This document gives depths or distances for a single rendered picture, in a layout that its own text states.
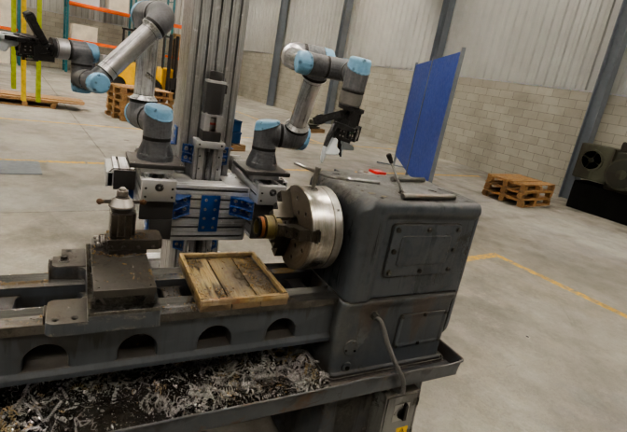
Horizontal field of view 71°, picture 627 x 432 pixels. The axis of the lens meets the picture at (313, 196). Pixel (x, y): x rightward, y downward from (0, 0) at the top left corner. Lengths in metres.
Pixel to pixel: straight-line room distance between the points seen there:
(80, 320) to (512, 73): 12.37
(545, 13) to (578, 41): 1.17
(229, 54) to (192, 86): 0.23
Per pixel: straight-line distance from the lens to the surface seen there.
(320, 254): 1.55
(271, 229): 1.56
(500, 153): 12.78
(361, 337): 1.78
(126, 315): 1.35
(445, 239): 1.80
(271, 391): 1.63
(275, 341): 1.65
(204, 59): 2.17
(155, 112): 1.97
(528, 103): 12.56
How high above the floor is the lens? 1.62
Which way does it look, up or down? 15 degrees down
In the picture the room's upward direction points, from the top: 10 degrees clockwise
